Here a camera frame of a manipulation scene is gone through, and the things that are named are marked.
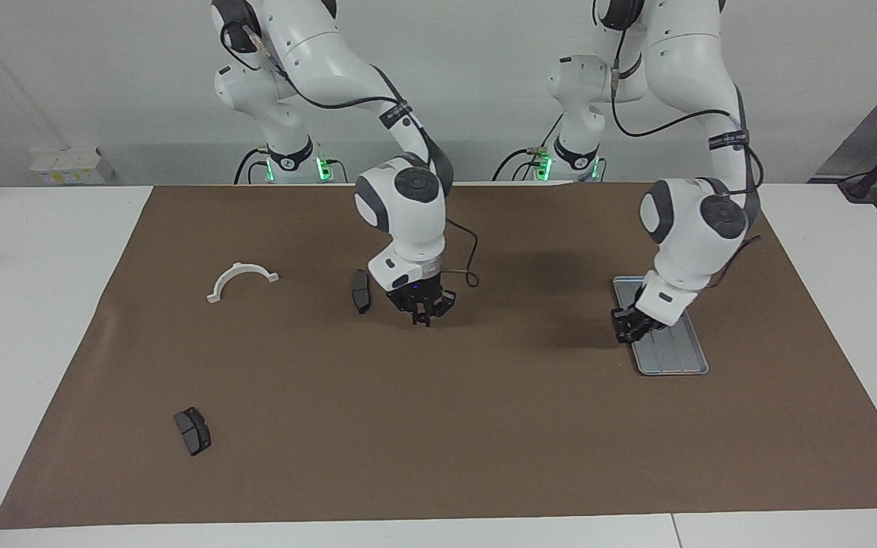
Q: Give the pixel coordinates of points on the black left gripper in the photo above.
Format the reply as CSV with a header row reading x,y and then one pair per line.
x,y
640,318

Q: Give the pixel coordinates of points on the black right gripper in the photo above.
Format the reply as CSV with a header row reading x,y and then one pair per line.
x,y
423,298

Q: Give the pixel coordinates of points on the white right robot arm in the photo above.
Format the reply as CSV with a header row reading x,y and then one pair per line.
x,y
400,221

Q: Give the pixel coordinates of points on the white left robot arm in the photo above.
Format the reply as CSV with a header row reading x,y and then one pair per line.
x,y
690,236

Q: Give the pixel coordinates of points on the silver ribbed metal tray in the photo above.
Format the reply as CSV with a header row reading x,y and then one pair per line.
x,y
674,354

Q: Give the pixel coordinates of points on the long dark grey brake pad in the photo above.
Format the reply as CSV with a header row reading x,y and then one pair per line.
x,y
361,291

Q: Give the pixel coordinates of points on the brown table mat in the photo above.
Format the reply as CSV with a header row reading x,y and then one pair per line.
x,y
438,426

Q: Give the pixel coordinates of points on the slotted dark grey brake pad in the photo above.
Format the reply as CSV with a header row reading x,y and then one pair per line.
x,y
193,432

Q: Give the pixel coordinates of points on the white curved plastic bracket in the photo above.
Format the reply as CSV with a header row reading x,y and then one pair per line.
x,y
244,269

